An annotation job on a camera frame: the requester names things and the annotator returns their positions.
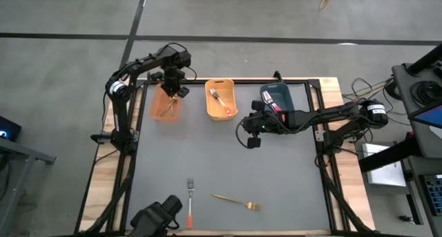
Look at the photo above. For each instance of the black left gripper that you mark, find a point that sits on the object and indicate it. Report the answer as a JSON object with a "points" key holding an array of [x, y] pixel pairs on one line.
{"points": [[171, 76]]}

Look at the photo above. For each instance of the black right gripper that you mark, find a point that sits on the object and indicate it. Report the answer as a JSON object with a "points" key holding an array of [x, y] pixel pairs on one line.
{"points": [[260, 123]]}

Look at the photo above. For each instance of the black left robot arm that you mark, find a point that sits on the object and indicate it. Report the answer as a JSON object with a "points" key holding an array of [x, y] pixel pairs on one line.
{"points": [[119, 88]]}

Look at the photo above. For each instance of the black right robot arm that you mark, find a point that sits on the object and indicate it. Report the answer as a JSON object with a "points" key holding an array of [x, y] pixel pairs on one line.
{"points": [[328, 114]]}

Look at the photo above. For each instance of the translucent orange plastic bin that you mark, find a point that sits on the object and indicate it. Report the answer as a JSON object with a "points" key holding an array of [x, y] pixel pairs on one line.
{"points": [[162, 104]]}

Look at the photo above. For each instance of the yellow plastic bin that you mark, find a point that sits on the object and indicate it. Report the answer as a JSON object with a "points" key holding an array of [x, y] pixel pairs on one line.
{"points": [[221, 102]]}

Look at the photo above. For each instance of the teal plastic bin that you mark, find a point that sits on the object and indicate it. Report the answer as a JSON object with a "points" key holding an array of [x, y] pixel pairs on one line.
{"points": [[285, 95]]}

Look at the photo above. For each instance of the black bulky object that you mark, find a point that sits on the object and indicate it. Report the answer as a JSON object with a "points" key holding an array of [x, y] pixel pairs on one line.
{"points": [[155, 216]]}

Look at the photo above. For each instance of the white box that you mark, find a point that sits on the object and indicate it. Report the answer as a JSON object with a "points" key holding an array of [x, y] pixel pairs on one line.
{"points": [[383, 171]]}

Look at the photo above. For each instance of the grey side table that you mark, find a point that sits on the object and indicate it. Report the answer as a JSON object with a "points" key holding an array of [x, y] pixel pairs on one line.
{"points": [[31, 154]]}

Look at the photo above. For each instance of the grey equipment cart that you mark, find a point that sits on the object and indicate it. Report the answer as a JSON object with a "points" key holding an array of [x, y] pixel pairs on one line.
{"points": [[402, 92]]}

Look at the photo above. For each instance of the dark monitor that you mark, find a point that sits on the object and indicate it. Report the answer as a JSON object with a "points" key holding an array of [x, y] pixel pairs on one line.
{"points": [[8, 128]]}

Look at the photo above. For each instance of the laptop with blue screen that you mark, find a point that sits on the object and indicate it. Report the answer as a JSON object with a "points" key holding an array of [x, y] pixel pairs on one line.
{"points": [[431, 117]]}

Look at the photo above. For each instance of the black pole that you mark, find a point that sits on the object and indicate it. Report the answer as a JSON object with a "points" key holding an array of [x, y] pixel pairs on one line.
{"points": [[428, 59]]}

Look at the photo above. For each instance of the black keyboard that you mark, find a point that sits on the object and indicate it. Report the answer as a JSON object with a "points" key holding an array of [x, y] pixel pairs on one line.
{"points": [[435, 195]]}

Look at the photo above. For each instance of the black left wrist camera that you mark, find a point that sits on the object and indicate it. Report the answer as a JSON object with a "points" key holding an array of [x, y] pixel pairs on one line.
{"points": [[183, 92]]}

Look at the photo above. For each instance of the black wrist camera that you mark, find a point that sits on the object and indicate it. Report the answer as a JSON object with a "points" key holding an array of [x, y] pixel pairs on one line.
{"points": [[183, 92], [254, 142]]}

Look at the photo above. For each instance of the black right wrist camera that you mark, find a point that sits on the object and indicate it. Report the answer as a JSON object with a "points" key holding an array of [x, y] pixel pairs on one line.
{"points": [[254, 142]]}

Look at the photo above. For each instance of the black table frame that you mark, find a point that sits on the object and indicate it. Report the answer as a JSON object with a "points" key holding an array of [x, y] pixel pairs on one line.
{"points": [[241, 81]]}

